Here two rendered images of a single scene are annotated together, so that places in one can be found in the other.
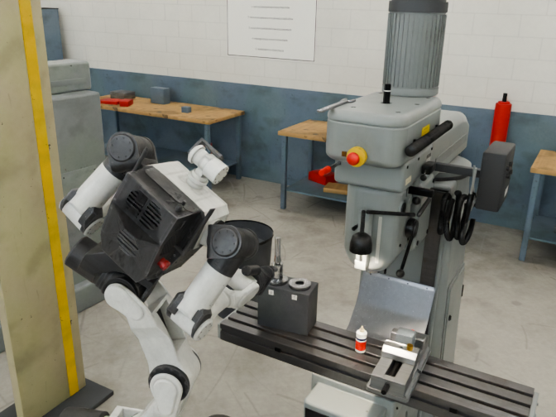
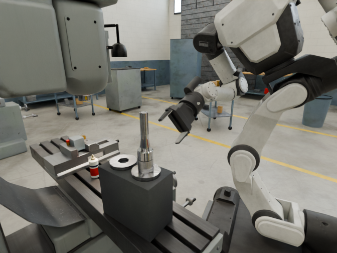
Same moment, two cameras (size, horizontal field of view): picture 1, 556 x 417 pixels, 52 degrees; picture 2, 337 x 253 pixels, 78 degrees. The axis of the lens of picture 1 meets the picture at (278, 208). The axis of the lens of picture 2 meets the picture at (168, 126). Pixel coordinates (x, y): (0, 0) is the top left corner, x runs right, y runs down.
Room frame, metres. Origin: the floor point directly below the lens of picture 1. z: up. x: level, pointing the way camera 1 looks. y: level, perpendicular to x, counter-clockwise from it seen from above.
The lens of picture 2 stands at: (2.60, 0.20, 1.46)
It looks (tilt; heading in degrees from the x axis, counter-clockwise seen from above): 19 degrees down; 194
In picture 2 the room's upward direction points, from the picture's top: straight up
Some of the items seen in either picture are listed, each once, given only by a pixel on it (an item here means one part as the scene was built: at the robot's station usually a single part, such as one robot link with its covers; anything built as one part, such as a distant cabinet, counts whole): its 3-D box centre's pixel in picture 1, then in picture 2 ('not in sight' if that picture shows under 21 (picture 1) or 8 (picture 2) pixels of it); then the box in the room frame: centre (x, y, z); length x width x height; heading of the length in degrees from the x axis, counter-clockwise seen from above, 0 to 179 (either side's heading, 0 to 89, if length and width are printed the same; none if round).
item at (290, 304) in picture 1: (287, 302); (136, 191); (2.06, -0.05, 1.03); 0.22 x 0.12 x 0.20; 68
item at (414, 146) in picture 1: (429, 136); not in sight; (1.82, -0.49, 1.79); 0.45 x 0.04 x 0.04; 151
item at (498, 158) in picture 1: (496, 175); not in sight; (1.96, -0.79, 1.62); 0.20 x 0.09 x 0.21; 151
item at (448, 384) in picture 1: (363, 361); (96, 180); (1.86, -0.34, 0.89); 1.24 x 0.23 x 0.08; 61
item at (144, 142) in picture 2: (277, 250); (144, 131); (2.08, 0.00, 1.25); 0.03 x 0.03 x 0.11
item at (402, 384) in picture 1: (401, 357); (83, 151); (1.76, -0.46, 0.98); 0.35 x 0.15 x 0.11; 153
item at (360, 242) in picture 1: (361, 242); (119, 49); (1.67, -0.27, 1.48); 0.07 x 0.07 x 0.06
